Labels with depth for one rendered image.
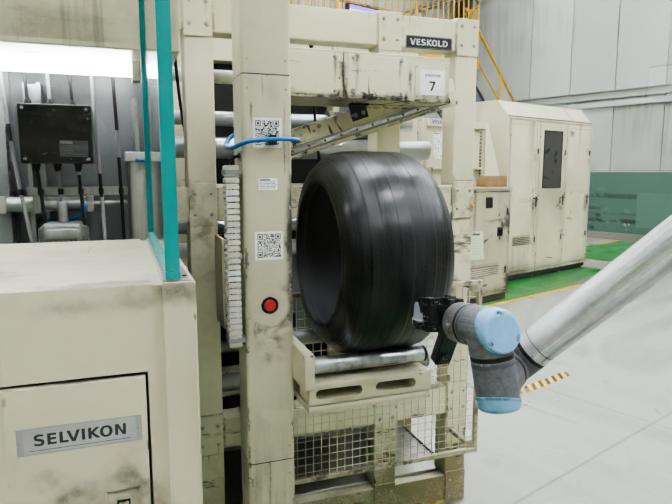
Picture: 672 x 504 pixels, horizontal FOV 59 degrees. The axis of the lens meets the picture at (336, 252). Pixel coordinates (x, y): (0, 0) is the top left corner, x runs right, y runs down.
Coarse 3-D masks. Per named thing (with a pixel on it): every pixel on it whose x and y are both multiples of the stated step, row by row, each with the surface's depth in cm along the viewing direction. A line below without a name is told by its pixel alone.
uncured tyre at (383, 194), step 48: (336, 192) 152; (384, 192) 148; (432, 192) 153; (336, 240) 198; (384, 240) 143; (432, 240) 148; (336, 288) 195; (384, 288) 145; (432, 288) 150; (336, 336) 158; (384, 336) 155
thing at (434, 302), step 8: (448, 296) 142; (424, 304) 140; (432, 304) 138; (440, 304) 137; (448, 304) 133; (424, 312) 141; (432, 312) 137; (440, 312) 137; (424, 320) 141; (432, 320) 137; (440, 320) 137; (432, 328) 138
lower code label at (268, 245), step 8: (256, 232) 152; (264, 232) 153; (272, 232) 154; (280, 232) 155; (256, 240) 153; (264, 240) 153; (272, 240) 154; (280, 240) 155; (256, 248) 153; (264, 248) 154; (272, 248) 154; (280, 248) 155; (256, 256) 153; (264, 256) 154; (272, 256) 155; (280, 256) 155
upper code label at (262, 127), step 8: (256, 120) 149; (264, 120) 149; (272, 120) 150; (280, 120) 151; (256, 128) 149; (264, 128) 150; (272, 128) 150; (280, 128) 151; (256, 136) 149; (264, 136) 150; (280, 136) 151; (256, 144) 150; (264, 144) 150; (280, 144) 152
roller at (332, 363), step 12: (396, 348) 164; (408, 348) 165; (420, 348) 166; (324, 360) 156; (336, 360) 157; (348, 360) 158; (360, 360) 159; (372, 360) 160; (384, 360) 161; (396, 360) 163; (408, 360) 164; (420, 360) 166; (324, 372) 156
